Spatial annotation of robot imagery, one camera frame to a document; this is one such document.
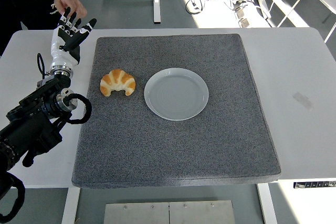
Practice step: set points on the table height control panel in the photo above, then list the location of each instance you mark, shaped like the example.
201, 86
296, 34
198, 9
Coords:
315, 185

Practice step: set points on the clear tape strip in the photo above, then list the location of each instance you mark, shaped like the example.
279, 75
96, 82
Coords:
303, 101

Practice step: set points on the grey metal plate with screws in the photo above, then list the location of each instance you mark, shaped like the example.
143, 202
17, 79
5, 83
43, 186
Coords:
136, 213
202, 212

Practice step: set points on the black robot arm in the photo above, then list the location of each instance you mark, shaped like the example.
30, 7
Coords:
29, 129

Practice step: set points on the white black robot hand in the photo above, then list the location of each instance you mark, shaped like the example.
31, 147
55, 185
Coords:
61, 56

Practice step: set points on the grey speckled mat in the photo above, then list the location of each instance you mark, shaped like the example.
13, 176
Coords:
170, 150

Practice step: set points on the golden croissant bread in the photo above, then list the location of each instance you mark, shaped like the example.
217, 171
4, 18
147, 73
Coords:
118, 79

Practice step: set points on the round pale grey plate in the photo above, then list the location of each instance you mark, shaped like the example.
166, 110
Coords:
176, 94

